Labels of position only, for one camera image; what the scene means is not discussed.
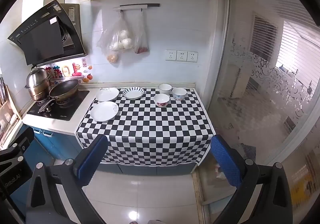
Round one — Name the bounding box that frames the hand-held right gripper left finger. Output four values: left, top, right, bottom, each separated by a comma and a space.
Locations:
26, 134, 109, 224

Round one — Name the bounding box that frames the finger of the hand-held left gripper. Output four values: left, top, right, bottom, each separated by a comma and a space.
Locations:
0, 126, 35, 177

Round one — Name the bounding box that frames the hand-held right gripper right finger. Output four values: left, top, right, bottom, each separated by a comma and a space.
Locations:
210, 135, 293, 224

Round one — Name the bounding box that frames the white bowl with dark rim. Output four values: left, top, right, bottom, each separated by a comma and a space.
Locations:
158, 83, 173, 95

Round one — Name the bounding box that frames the wooden board rack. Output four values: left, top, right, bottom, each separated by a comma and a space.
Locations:
0, 76, 23, 144

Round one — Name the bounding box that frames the blue base cabinet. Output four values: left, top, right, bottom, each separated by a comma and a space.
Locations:
24, 124, 195, 177

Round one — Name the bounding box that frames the white floral plate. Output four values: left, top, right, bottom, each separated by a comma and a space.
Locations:
90, 101, 119, 122
95, 87, 120, 102

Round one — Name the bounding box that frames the black gas stove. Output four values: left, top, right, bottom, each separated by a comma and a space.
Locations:
26, 89, 90, 121

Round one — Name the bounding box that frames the steel steamer pot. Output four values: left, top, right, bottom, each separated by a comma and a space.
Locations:
24, 67, 51, 101

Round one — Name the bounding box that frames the dark wok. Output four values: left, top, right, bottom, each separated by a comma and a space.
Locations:
37, 79, 80, 114

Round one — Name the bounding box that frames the black white checkered cloth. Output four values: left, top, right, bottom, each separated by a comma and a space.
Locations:
76, 87, 214, 167

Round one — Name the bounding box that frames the dark striped plate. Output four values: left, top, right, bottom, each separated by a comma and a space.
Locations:
122, 86, 145, 100

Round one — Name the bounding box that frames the frosted glass sliding door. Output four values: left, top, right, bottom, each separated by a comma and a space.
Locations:
200, 0, 320, 224

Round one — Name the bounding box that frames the white bowl with blue pattern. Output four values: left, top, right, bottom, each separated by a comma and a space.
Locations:
172, 87, 187, 101

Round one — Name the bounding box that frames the white bowl with red pattern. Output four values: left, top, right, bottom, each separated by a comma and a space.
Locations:
153, 93, 171, 107

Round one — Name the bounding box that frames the black range hood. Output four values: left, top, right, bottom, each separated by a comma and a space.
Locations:
7, 0, 88, 65

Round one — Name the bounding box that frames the plastic bag with white buns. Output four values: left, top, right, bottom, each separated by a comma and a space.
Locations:
97, 12, 135, 64

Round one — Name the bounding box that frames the plastic bag with red produce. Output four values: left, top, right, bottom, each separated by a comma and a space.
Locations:
134, 11, 150, 55

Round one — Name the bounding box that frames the group of colourful wall stickers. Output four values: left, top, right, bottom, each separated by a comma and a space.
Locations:
45, 58, 93, 87

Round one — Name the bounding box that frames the black wall bar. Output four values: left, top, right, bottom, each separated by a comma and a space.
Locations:
119, 3, 160, 8

